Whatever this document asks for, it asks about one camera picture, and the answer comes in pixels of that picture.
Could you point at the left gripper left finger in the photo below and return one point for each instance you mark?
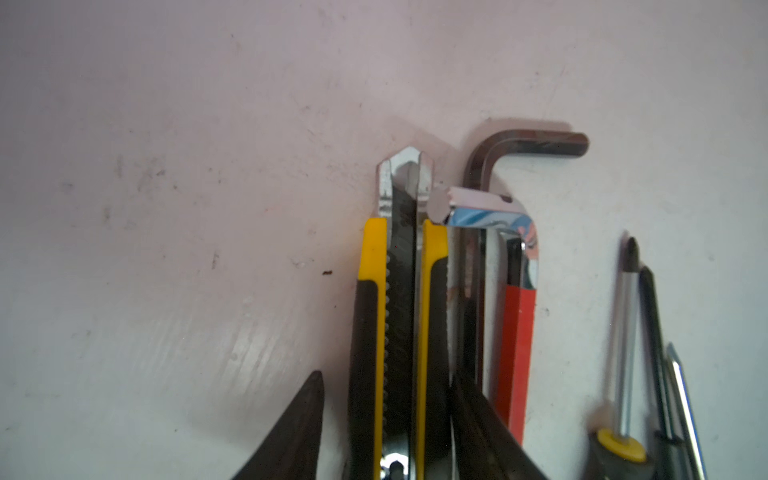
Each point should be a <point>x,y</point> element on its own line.
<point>291,448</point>

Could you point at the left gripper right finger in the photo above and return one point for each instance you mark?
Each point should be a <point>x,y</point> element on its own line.
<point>485,449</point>

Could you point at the yellow black utility knife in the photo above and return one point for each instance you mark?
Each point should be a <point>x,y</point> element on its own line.
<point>399,424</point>

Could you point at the yellow black screwdriver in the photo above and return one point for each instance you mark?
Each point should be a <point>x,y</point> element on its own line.
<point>613,452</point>

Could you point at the red sleeved hex key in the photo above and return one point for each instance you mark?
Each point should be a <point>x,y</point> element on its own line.
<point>478,214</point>

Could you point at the dark steel hex key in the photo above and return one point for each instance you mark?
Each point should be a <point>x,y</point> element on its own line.
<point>486,180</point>

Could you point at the clear handled screwdriver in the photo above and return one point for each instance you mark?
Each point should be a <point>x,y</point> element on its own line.
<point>685,413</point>

